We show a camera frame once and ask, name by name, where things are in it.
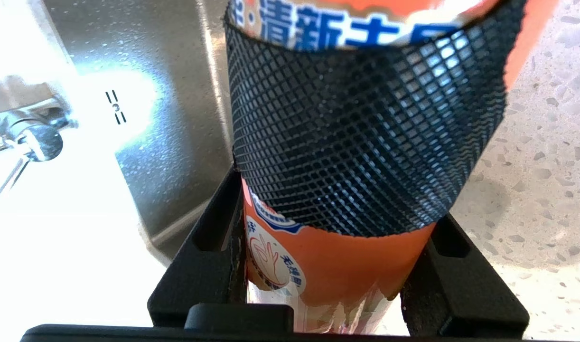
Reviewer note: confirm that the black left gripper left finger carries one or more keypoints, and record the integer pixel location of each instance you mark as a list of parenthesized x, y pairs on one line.
[(200, 275)]

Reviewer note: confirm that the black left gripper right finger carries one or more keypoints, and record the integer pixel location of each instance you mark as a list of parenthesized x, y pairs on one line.
[(461, 294)]

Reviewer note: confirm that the orange detergent bottle yellow cap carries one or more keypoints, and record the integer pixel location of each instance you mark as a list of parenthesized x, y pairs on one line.
[(356, 133)]

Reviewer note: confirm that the stainless steel sink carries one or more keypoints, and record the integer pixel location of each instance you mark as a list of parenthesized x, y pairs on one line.
[(176, 142)]

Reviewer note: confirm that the chrome faucet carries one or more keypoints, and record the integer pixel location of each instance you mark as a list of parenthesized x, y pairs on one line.
[(33, 137)]

